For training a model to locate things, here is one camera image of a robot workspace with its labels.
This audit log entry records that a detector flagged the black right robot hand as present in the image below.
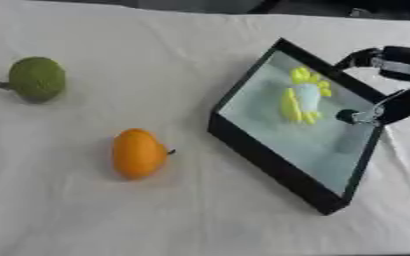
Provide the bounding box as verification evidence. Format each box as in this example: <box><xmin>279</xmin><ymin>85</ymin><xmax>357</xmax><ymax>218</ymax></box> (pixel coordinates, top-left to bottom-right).
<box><xmin>332</xmin><ymin>45</ymin><xmax>410</xmax><ymax>127</ymax></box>

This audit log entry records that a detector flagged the yellow and white toy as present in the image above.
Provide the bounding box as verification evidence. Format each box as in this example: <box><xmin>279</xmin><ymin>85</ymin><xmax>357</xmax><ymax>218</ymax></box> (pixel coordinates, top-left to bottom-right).
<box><xmin>278</xmin><ymin>66</ymin><xmax>335</xmax><ymax>126</ymax></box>

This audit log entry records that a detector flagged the green round toy fruit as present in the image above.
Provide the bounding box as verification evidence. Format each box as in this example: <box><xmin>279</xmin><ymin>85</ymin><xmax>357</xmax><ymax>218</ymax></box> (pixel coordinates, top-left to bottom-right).
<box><xmin>0</xmin><ymin>56</ymin><xmax>69</xmax><ymax>104</ymax></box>

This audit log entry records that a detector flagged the black box with white inside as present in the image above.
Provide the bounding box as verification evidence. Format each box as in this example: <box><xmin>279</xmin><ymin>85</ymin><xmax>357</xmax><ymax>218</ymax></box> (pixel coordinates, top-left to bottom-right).
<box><xmin>206</xmin><ymin>37</ymin><xmax>389</xmax><ymax>216</ymax></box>

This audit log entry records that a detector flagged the orange toy mango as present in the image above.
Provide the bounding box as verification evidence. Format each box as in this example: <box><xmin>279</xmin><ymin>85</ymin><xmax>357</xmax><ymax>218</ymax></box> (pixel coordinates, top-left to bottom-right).
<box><xmin>110</xmin><ymin>128</ymin><xmax>177</xmax><ymax>181</ymax></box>

